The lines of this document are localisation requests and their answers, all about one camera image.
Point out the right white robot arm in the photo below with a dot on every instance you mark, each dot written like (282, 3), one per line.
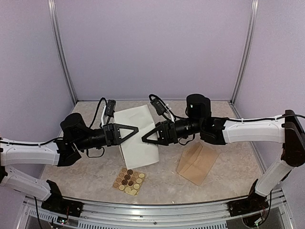
(284, 129)

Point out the round sticker sheet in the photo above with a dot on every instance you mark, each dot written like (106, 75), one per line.
(129, 181)

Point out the brown kraft envelope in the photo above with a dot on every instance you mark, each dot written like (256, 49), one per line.
(196, 162)

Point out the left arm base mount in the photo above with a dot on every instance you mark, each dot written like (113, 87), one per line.
(57, 203)

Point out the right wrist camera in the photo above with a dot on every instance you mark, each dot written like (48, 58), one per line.
(161, 107)

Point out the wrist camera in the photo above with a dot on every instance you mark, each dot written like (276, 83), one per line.
(107, 112)
(161, 107)

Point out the ornate bordered letter paper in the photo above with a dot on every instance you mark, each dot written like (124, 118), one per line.
(135, 152)

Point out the left aluminium frame post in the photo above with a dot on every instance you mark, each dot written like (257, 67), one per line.
(60, 50)

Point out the right aluminium frame post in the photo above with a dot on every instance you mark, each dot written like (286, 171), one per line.
(246, 51)

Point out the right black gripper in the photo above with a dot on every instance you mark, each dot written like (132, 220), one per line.
(167, 133)

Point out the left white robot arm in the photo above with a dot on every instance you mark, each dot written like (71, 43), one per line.
(61, 152)

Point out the aluminium frame post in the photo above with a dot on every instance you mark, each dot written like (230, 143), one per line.
(246, 51)
(60, 50)

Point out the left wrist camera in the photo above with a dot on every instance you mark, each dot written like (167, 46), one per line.
(107, 112)

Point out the front aluminium rail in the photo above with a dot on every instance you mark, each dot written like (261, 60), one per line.
(103, 215)

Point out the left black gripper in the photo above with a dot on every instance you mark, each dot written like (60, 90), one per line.
(112, 135)

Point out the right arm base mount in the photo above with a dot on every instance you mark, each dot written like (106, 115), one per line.
(252, 203)

